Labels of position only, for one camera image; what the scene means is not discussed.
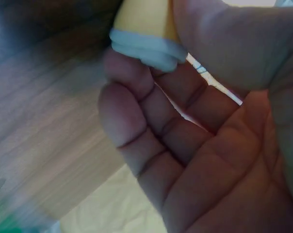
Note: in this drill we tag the person's right hand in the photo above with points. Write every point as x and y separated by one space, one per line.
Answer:
233 170

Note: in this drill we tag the person's right thumb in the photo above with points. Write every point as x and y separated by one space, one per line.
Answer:
229 41

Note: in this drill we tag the thin white stick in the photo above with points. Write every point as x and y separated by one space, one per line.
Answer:
210 78

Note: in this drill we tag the yellow rounded object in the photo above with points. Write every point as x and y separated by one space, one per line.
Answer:
144 17

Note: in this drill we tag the pale yellow crumpled cloth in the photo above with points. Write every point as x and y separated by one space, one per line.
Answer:
107 206

